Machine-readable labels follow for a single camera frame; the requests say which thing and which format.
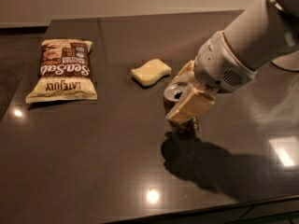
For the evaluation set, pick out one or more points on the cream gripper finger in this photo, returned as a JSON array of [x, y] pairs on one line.
[[191, 104], [185, 75]]

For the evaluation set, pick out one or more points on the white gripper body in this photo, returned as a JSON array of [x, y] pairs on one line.
[[220, 65]]

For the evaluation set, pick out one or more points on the orange soda can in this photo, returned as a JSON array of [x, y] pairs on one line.
[[184, 127]]

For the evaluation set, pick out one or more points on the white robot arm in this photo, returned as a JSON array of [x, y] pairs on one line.
[[266, 30]]

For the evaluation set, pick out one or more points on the yellow sponge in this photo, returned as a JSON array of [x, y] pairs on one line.
[[150, 72]]

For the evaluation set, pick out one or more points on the Late July chips bag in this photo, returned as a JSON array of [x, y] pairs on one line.
[[65, 72]]

